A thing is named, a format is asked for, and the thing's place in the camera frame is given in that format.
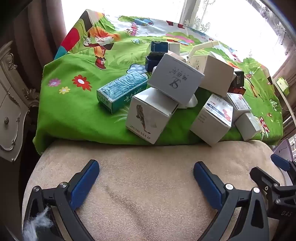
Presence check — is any white box blue red label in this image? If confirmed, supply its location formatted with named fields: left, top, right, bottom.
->
left=190, top=94, right=234, bottom=147
left=225, top=92, right=252, bottom=121

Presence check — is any beige plush cushion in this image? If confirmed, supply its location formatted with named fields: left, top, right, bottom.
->
left=22, top=138, right=287, bottom=241

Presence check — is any grey box black letter print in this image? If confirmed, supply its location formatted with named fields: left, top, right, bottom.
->
left=148, top=52, right=205, bottom=105

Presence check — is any white lace curtain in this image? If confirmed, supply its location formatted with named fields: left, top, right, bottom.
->
left=179, top=0, right=296, bottom=61

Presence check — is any brown patterned curtain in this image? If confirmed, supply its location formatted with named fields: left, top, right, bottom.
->
left=13, top=0, right=68, bottom=93

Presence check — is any teal box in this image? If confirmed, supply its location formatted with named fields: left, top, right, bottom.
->
left=96, top=70, right=149, bottom=114

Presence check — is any white box saxophone print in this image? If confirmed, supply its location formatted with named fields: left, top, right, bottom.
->
left=126, top=87, right=180, bottom=145

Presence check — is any small box clear window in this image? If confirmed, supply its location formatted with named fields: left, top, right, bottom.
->
left=234, top=112, right=262, bottom=142

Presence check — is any ornate cream cabinet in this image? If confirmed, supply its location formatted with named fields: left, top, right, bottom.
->
left=0, top=40, right=40, bottom=163

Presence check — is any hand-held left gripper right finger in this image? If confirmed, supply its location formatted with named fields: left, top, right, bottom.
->
left=194, top=162, right=271, bottom=241

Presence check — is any green cartoon printed blanket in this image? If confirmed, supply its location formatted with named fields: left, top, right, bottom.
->
left=32, top=9, right=284, bottom=156

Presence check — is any beige box with barcode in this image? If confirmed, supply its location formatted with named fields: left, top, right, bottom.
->
left=186, top=55, right=209, bottom=73

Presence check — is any white fluffy tuft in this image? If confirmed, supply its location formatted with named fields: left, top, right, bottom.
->
left=22, top=204, right=56, bottom=241

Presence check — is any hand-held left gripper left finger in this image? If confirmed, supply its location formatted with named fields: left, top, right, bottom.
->
left=23, top=159, right=100, bottom=241

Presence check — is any purple storage box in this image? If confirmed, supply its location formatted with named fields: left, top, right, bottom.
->
left=273, top=138, right=296, bottom=161

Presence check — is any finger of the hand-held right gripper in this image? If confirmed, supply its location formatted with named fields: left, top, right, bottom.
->
left=270, top=153, right=296, bottom=174
left=250, top=166, right=296, bottom=205

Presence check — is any navy blue box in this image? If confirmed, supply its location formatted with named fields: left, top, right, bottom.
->
left=145, top=52, right=163, bottom=73

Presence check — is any white curved shelf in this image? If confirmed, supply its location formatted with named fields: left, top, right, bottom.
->
left=271, top=77, right=296, bottom=123

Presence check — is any large plain white box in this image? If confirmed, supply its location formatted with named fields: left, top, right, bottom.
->
left=198, top=51, right=236, bottom=98

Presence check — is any green tissue pack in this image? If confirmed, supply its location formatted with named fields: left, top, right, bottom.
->
left=275, top=77, right=290, bottom=96

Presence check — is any white plastic piece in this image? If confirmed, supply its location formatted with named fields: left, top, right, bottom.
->
left=179, top=96, right=199, bottom=110

